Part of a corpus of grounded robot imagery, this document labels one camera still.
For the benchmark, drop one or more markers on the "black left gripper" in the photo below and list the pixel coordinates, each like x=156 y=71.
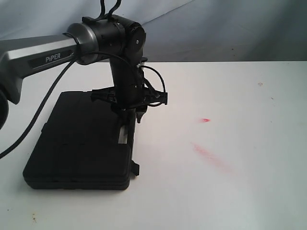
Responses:
x=131 y=89

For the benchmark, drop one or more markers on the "black plastic tool case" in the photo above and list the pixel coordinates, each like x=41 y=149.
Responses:
x=83 y=145

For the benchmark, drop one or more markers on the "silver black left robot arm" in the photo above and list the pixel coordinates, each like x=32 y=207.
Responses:
x=117 y=39

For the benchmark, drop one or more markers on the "white backdrop cloth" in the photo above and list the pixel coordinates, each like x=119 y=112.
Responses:
x=180 y=30

